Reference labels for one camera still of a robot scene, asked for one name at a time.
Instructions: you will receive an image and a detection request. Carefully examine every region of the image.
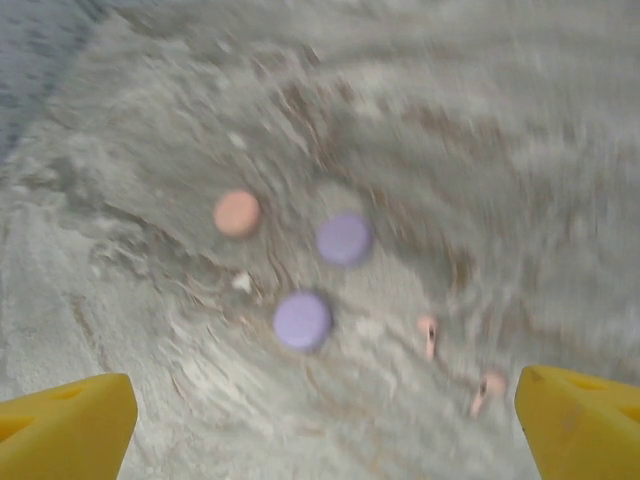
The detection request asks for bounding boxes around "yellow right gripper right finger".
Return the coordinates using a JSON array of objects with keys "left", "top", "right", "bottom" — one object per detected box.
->
[{"left": 514, "top": 364, "right": 640, "bottom": 480}]

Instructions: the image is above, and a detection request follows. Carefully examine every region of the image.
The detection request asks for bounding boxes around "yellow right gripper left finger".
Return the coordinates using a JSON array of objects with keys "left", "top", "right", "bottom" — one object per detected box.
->
[{"left": 0, "top": 372, "right": 139, "bottom": 480}]

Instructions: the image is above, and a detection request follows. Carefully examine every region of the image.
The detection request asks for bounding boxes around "purple earbud charging case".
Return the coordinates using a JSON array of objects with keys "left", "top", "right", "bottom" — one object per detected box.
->
[
  {"left": 272, "top": 291, "right": 334, "bottom": 354},
  {"left": 315, "top": 212, "right": 374, "bottom": 269}
]

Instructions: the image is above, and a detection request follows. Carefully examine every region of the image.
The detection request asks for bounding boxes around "pink wireless earbud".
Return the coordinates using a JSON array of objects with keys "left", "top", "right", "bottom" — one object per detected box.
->
[
  {"left": 468, "top": 370, "right": 509, "bottom": 419},
  {"left": 415, "top": 313, "right": 440, "bottom": 362}
]

